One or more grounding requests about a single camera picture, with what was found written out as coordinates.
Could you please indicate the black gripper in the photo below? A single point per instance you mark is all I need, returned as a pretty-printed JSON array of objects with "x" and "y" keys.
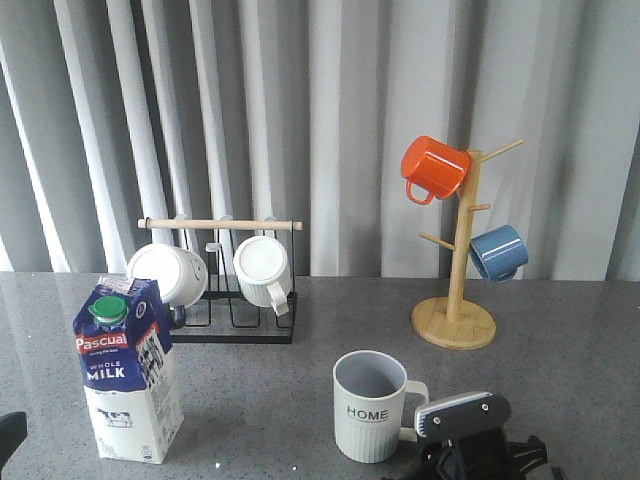
[{"x": 482, "y": 450}]

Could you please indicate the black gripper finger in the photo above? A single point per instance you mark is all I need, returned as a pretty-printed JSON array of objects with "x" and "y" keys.
[{"x": 13, "y": 431}]

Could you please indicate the white HOME mug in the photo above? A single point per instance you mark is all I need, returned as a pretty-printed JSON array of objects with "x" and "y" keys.
[{"x": 369, "y": 389}]

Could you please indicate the blue white milk carton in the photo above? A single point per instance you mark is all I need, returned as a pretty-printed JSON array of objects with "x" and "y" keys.
[{"x": 122, "y": 336}]

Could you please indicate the wooden mug tree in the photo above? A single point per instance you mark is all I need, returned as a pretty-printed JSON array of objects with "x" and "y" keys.
[{"x": 451, "y": 321}]

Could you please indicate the blue enamel mug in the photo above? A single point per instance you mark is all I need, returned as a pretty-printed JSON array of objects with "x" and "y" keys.
[{"x": 498, "y": 254}]

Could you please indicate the white round smiley mug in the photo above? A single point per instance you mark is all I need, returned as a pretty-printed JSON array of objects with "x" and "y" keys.
[{"x": 181, "y": 275}]

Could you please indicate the white ribbed mug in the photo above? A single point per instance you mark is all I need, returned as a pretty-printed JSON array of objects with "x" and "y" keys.
[{"x": 263, "y": 272}]

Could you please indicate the orange enamel mug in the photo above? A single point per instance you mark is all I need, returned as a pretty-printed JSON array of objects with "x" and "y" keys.
[{"x": 432, "y": 170}]

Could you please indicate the grey pleated curtain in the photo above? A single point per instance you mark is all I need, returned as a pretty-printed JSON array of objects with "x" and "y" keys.
[{"x": 112, "y": 111}]

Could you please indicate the black wire mug rack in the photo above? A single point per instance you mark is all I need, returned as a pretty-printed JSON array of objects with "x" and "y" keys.
[{"x": 222, "y": 314}]

